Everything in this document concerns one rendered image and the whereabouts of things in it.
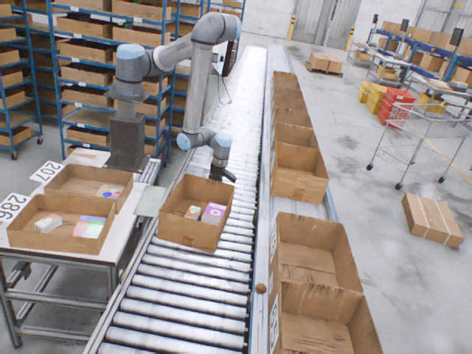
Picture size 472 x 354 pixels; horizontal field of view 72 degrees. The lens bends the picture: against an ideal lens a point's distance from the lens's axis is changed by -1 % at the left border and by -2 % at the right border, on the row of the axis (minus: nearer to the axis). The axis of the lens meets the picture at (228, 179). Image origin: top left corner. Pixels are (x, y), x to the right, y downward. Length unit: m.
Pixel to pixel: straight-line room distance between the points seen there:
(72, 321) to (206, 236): 1.11
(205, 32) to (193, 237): 0.93
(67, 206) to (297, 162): 1.39
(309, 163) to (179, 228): 1.04
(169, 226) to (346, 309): 0.84
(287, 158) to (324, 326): 1.21
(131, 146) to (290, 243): 1.15
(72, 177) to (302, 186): 1.33
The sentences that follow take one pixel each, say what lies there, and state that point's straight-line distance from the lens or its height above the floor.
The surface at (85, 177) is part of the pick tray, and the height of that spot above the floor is 0.77.
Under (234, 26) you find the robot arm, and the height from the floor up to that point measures 1.70.
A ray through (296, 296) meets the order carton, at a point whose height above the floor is 0.98.
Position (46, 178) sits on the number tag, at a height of 0.86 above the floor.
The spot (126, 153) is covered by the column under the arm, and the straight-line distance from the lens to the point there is 2.18.
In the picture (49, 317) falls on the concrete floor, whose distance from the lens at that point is 2.39.
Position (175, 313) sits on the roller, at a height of 0.75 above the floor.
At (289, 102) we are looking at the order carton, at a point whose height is 1.00.
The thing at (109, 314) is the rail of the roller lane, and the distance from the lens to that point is 1.40.
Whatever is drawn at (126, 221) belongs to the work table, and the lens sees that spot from 1.78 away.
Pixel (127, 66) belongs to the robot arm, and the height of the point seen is 1.40.
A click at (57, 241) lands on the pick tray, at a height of 0.81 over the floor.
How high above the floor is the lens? 1.85
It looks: 30 degrees down
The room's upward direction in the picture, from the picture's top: 10 degrees clockwise
